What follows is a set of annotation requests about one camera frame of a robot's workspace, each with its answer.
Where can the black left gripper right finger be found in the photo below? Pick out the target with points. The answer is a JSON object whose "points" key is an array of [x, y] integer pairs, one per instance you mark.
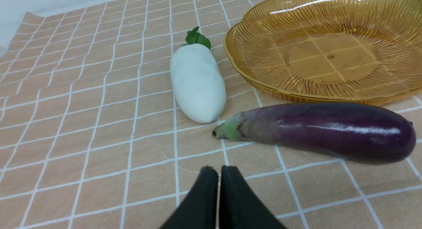
{"points": [[240, 207]]}

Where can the white radish with green leaves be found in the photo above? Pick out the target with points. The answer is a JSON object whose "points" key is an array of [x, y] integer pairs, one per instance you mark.
{"points": [[198, 86]]}

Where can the purple eggplant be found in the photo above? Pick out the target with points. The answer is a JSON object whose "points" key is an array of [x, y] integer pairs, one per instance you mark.
{"points": [[359, 132]]}

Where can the beige checkered tablecloth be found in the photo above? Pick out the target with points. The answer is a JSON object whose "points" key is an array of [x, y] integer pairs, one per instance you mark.
{"points": [[91, 137]]}

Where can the amber glass plate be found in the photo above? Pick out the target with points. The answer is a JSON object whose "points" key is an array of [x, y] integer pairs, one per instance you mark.
{"points": [[366, 51]]}

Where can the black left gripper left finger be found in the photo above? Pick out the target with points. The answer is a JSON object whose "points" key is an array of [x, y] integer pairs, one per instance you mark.
{"points": [[198, 210]]}

